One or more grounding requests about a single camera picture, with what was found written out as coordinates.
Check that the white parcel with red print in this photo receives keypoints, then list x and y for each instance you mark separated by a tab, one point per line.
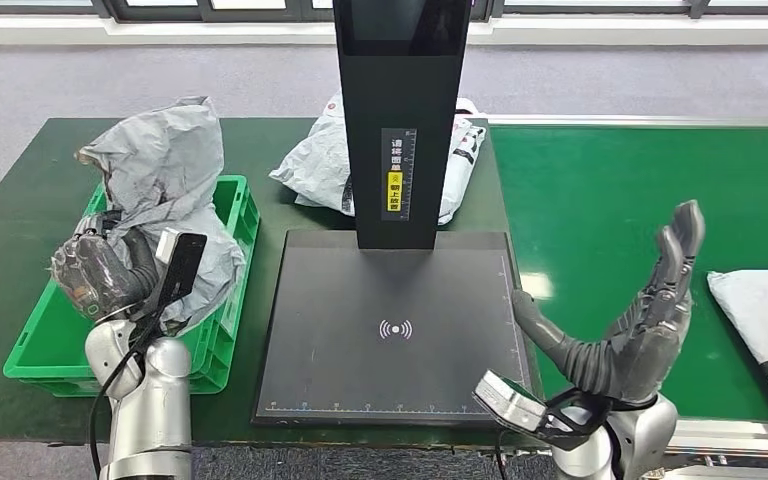
762	311

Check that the black inbound scanning machine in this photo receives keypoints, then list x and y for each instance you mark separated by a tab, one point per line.
390	371

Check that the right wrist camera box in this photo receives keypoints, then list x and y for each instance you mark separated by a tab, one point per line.
510	401

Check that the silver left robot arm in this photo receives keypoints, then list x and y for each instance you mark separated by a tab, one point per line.
159	411

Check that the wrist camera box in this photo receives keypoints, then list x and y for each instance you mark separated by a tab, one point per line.
510	401
182	265

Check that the white window sill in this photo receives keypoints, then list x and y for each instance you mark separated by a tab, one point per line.
92	30

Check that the grey parcel with dark stain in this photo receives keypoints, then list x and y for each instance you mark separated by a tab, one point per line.
165	166

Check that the green plastic crate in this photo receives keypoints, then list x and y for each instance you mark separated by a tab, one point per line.
232	218

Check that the green conveyor belt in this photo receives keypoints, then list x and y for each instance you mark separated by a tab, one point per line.
589	199

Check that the white parcel with black stripe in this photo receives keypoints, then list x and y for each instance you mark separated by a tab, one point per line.
318	166

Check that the aluminium conveyor frame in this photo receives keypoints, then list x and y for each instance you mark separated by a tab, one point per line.
735	437

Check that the dark green table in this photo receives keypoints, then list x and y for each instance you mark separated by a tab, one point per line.
26	172

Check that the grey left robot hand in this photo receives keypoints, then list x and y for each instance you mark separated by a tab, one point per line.
96	272

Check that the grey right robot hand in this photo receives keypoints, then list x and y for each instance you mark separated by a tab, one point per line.
636	358

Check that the dark window frame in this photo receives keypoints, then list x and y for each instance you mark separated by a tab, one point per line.
159	8

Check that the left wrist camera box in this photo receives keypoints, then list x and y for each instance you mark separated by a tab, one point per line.
182	265

